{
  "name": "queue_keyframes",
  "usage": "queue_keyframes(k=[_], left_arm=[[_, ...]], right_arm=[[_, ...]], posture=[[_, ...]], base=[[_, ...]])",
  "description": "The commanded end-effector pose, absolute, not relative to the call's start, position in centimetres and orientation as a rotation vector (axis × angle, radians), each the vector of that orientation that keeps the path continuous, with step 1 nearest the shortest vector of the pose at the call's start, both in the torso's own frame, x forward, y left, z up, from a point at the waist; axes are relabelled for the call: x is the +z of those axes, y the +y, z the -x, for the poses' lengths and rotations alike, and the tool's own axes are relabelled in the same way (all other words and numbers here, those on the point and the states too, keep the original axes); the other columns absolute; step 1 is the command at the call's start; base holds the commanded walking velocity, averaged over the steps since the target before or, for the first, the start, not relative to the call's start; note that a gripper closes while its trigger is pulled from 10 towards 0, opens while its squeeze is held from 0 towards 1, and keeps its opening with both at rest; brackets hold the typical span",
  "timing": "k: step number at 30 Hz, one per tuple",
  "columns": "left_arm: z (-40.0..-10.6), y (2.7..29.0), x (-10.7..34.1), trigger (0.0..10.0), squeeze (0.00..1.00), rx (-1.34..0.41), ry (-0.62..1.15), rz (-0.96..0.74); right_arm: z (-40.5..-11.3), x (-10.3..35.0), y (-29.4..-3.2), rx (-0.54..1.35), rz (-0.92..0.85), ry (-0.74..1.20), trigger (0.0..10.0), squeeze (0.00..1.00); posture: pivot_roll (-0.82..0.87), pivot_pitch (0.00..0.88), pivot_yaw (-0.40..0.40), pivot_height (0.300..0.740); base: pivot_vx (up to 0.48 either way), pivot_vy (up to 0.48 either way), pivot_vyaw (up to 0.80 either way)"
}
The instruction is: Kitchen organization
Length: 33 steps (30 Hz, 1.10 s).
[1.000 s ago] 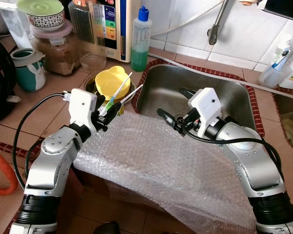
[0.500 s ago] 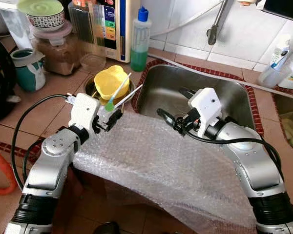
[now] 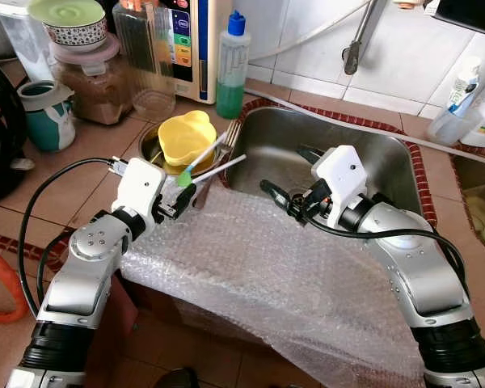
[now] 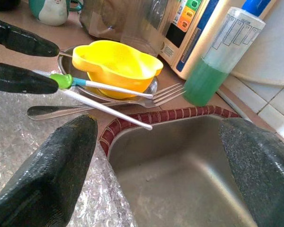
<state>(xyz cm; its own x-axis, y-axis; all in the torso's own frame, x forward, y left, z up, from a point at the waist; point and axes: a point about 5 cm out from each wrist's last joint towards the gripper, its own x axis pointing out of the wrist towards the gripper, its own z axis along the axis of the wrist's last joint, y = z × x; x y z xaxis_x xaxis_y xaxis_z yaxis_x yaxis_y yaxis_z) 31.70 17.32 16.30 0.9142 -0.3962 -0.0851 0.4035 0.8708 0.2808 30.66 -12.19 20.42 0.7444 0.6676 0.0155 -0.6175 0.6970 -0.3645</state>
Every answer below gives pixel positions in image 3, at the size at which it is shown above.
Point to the white stick green end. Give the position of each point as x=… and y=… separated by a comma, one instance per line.
x=183, y=178

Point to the plain white stick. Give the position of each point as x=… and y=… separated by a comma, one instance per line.
x=222, y=167

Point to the yellow plastic bowl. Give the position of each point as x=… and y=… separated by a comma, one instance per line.
x=186, y=137

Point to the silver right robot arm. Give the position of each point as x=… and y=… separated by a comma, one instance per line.
x=412, y=275

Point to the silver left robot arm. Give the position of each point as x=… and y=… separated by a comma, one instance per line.
x=81, y=275

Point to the steel kitchen faucet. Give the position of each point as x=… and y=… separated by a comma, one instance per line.
x=357, y=48

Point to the large stainless steel sink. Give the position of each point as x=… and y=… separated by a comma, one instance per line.
x=347, y=137

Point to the metal fork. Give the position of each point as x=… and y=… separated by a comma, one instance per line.
x=234, y=133

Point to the clear bubble wrap sheet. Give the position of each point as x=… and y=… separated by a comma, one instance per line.
x=250, y=275

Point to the green soap bottle blue cap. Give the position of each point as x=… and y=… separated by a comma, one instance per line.
x=232, y=97

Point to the pink-lidded container brown contents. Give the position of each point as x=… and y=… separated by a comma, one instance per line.
x=93, y=93

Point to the beige water purifier appliance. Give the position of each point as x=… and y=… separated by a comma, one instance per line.
x=202, y=48

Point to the teal ceramic jar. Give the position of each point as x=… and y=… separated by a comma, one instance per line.
x=47, y=125

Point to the glass jar orange lid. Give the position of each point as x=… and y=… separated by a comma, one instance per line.
x=141, y=48

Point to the small white bottle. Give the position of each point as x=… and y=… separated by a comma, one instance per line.
x=457, y=105

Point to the small stainless steel sink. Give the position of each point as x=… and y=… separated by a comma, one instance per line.
x=477, y=210

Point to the clear plastic food box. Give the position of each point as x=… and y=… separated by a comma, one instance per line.
x=481, y=214

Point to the black bulky object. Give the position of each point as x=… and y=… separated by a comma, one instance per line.
x=0, y=137

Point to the patterned ceramic bowl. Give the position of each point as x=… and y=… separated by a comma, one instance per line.
x=77, y=36

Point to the black tray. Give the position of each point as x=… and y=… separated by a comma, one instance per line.
x=469, y=12

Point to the green round lid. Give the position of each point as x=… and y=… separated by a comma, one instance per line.
x=65, y=11

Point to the clear plastic container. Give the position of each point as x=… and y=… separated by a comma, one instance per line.
x=20, y=40

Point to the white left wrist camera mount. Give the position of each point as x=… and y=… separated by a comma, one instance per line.
x=141, y=186

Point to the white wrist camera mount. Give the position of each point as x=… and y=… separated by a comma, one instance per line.
x=339, y=174
x=141, y=186

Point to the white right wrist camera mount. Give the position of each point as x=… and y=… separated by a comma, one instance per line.
x=339, y=174

